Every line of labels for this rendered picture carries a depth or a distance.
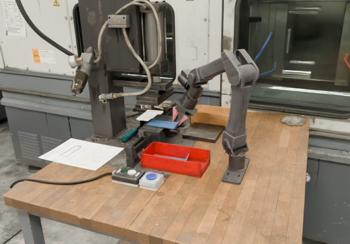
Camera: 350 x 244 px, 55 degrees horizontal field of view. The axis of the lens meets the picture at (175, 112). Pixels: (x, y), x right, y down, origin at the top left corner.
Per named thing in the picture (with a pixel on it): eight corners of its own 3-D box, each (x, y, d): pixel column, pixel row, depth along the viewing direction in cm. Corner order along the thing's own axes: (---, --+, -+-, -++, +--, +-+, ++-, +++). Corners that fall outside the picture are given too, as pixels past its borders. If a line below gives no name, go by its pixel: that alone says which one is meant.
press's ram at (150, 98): (160, 113, 139) (157, 41, 129) (107, 106, 149) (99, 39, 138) (175, 100, 155) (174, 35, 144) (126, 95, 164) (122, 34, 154)
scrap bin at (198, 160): (201, 178, 124) (201, 164, 122) (141, 167, 133) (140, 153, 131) (210, 163, 134) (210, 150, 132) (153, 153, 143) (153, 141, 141)
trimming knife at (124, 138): (121, 142, 155) (126, 142, 153) (120, 137, 154) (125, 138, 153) (138, 128, 170) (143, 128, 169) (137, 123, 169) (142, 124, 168)
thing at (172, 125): (177, 129, 145) (177, 123, 144) (145, 125, 151) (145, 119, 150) (183, 124, 151) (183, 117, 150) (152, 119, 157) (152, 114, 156)
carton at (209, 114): (237, 131, 165) (238, 116, 162) (190, 125, 174) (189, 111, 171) (242, 122, 176) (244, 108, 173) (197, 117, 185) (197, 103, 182)
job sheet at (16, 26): (4, 36, 265) (-4, -9, 254) (5, 36, 266) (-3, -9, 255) (27, 37, 255) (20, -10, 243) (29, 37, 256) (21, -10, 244)
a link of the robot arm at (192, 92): (180, 91, 142) (188, 78, 139) (190, 92, 146) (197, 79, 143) (189, 101, 138) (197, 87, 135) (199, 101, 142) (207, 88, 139)
